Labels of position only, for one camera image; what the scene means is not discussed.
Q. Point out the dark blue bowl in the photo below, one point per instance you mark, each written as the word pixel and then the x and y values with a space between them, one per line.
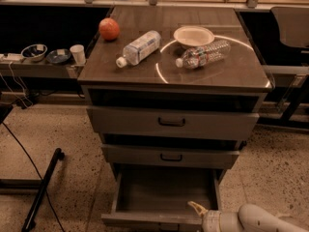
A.
pixel 58 56

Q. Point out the white bowl with items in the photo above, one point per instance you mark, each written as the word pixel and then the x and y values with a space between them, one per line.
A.
pixel 34 52

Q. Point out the clear crinkled water bottle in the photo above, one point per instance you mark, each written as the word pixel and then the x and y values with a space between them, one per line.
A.
pixel 200 56

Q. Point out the orange round fruit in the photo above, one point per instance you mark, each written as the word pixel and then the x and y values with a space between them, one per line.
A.
pixel 109 29

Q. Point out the grey top drawer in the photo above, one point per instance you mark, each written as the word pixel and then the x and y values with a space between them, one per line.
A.
pixel 172 123

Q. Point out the white paper bowl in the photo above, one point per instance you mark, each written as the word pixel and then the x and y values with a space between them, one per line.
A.
pixel 192 36

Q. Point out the grey drawer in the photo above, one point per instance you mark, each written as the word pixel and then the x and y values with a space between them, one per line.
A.
pixel 196 158
pixel 155 198
pixel 172 123

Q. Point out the grey middle drawer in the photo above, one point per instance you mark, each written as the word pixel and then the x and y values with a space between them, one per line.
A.
pixel 196 158

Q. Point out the white power strip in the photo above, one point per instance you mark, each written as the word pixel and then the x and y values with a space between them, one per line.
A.
pixel 11 57

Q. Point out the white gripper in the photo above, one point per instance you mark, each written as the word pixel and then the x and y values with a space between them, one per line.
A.
pixel 210 220

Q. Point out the black stand leg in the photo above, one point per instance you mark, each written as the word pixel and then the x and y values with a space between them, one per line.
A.
pixel 29 222

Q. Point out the clear bottle white label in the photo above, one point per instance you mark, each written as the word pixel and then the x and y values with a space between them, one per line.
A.
pixel 139 49

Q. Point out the grey drawer cabinet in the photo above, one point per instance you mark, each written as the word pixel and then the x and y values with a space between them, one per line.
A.
pixel 235 84

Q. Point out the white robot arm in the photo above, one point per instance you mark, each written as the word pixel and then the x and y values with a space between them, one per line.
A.
pixel 249 218

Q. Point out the grey bottom drawer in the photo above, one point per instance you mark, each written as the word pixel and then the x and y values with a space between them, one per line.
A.
pixel 155 198

